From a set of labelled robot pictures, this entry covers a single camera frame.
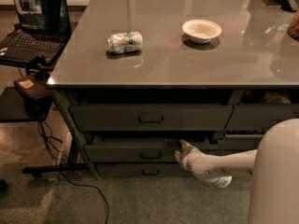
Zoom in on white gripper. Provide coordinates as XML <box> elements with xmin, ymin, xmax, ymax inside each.
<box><xmin>174</xmin><ymin>139</ymin><xmax>232</xmax><ymax>188</ymax></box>

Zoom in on grey drawer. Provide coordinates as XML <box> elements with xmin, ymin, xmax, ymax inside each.
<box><xmin>95</xmin><ymin>162</ymin><xmax>192</xmax><ymax>177</ymax></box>
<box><xmin>217</xmin><ymin>133</ymin><xmax>263</xmax><ymax>150</ymax></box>
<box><xmin>83</xmin><ymin>135</ymin><xmax>219</xmax><ymax>164</ymax></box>
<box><xmin>226</xmin><ymin>104</ymin><xmax>299</xmax><ymax>131</ymax></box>
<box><xmin>69</xmin><ymin>104</ymin><xmax>233</xmax><ymax>131</ymax></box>

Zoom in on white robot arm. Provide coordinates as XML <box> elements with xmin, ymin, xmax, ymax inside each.
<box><xmin>175</xmin><ymin>119</ymin><xmax>299</xmax><ymax>224</ymax></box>

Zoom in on wrapped food package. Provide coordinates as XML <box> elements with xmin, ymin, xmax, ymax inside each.
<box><xmin>107</xmin><ymin>32</ymin><xmax>143</xmax><ymax>54</ymax></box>

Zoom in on white paper bowl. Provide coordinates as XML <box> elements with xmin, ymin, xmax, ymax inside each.
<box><xmin>182</xmin><ymin>20</ymin><xmax>221</xmax><ymax>44</ymax></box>

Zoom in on black laptop stand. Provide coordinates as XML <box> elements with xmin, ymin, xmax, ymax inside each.
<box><xmin>0</xmin><ymin>61</ymin><xmax>89</xmax><ymax>176</ymax></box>

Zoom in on brown object counter edge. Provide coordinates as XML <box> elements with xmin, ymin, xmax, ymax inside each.
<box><xmin>287</xmin><ymin>13</ymin><xmax>299</xmax><ymax>40</ymax></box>

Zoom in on black laptop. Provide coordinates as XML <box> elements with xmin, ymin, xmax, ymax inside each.
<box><xmin>0</xmin><ymin>0</ymin><xmax>71</xmax><ymax>66</ymax></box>

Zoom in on grey counter cabinet frame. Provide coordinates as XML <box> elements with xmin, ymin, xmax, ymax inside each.
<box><xmin>53</xmin><ymin>89</ymin><xmax>299</xmax><ymax>177</ymax></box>

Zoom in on black floor cable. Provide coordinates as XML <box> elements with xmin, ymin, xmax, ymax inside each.
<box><xmin>37</xmin><ymin>120</ymin><xmax>110</xmax><ymax>224</ymax></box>

